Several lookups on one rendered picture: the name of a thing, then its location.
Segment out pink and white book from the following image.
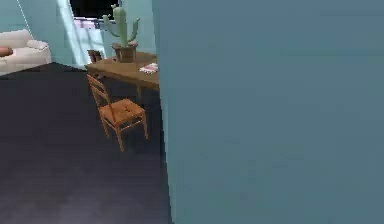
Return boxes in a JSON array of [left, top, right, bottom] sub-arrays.
[[138, 62, 159, 75]]

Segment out orange wooden chair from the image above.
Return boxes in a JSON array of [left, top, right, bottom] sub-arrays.
[[86, 73, 150, 153]]

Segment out brown wooden table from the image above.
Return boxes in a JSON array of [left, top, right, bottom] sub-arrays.
[[84, 50, 160, 100]]

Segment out green potted cactus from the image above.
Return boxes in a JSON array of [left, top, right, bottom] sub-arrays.
[[102, 3, 141, 64]]

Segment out dark brown wooden chair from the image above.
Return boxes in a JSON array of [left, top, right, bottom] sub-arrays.
[[86, 49, 103, 64]]

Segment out dark window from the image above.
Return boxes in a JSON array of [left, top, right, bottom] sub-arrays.
[[69, 0, 120, 30]]

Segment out white sofa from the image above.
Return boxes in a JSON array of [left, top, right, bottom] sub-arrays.
[[0, 28, 53, 77]]

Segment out brown cushion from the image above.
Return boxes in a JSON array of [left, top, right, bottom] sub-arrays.
[[0, 46, 15, 58]]

